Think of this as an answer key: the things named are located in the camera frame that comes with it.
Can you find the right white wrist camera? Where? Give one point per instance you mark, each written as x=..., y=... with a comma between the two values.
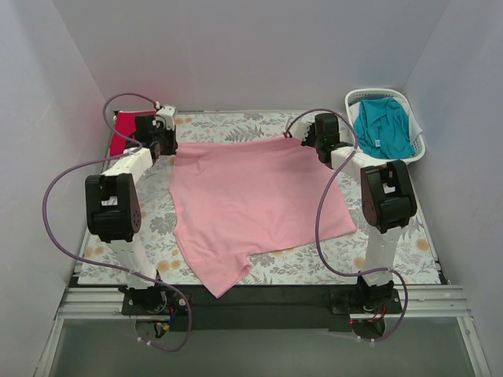
x=299, y=130

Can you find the folded red t shirt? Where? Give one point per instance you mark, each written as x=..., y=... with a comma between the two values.
x=125, y=125

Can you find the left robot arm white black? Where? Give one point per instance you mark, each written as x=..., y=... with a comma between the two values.
x=113, y=212

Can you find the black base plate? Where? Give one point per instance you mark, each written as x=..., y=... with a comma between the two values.
x=257, y=307

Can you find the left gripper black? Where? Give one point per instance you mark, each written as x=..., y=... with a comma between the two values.
x=168, y=142

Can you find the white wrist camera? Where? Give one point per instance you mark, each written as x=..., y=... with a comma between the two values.
x=299, y=130
x=165, y=115

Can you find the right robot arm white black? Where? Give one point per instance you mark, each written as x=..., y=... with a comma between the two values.
x=388, y=203

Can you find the pink t shirt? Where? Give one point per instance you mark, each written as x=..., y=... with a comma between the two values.
x=236, y=200

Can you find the aluminium frame rail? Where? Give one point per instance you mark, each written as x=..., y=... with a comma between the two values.
x=425, y=301

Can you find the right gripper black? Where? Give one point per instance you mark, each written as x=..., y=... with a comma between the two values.
x=309, y=138

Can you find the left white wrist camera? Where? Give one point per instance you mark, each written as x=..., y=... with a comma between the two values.
x=165, y=115

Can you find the floral table mat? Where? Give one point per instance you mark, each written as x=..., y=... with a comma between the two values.
x=415, y=259

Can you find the teal t shirt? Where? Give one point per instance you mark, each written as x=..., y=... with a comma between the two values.
x=382, y=127

